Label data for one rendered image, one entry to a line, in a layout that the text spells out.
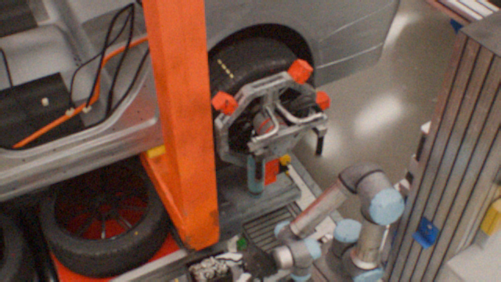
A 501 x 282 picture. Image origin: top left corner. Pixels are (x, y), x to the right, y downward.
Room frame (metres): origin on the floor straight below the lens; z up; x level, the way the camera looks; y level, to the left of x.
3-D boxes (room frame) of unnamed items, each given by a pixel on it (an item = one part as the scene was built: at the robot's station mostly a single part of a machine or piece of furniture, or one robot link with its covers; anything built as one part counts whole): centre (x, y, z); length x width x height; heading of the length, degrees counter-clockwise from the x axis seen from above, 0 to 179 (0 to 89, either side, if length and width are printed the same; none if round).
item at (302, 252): (1.15, -0.18, 1.22); 0.11 x 0.08 x 0.09; 110
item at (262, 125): (2.08, -0.11, 0.85); 0.21 x 0.14 x 0.14; 28
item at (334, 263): (1.37, -0.38, 0.87); 0.15 x 0.15 x 0.10
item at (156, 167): (1.99, 0.42, 0.69); 0.52 x 0.17 x 0.35; 28
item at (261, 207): (2.30, 0.00, 0.13); 0.50 x 0.36 x 0.10; 118
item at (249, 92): (2.15, -0.08, 0.85); 0.54 x 0.07 x 0.54; 118
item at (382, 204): (1.24, -0.43, 1.19); 0.15 x 0.12 x 0.55; 20
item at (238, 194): (2.30, 0.00, 0.32); 0.40 x 0.30 x 0.28; 118
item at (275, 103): (2.09, -0.22, 1.03); 0.19 x 0.18 x 0.11; 28
